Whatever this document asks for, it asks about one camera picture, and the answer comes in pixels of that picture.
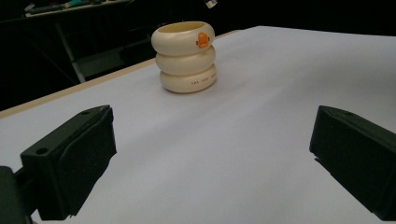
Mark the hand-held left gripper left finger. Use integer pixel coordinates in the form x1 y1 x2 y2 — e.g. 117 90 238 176
20 105 118 221

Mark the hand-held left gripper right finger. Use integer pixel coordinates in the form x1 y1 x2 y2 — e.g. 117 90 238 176
308 105 396 222

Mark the wooden table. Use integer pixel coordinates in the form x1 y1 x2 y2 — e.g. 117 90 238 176
0 29 241 121

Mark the cream ribbed holder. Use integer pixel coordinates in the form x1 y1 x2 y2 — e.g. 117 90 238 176
150 21 218 94

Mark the white table mat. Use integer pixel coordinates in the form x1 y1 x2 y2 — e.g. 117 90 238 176
0 25 396 224

